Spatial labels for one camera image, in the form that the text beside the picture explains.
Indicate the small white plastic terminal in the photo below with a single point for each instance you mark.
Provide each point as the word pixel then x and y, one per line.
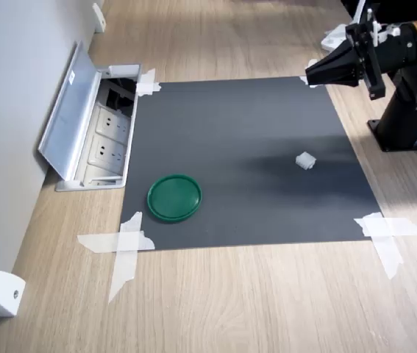
pixel 305 160

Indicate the round green lid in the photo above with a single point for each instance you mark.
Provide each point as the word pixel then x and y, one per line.
pixel 174 198

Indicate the white stand with pole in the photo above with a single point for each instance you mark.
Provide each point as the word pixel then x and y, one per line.
pixel 335 38

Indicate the white masking tape strip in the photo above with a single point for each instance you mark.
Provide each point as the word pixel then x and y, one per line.
pixel 303 79
pixel 312 63
pixel 390 253
pixel 98 242
pixel 406 227
pixel 147 79
pixel 123 264
pixel 149 88

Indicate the dark grey mat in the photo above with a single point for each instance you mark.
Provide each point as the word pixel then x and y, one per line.
pixel 230 147

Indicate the white power socket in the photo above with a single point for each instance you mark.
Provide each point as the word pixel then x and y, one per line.
pixel 112 121
pixel 107 150

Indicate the white corner bracket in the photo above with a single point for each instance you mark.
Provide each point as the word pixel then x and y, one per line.
pixel 4 294
pixel 99 16

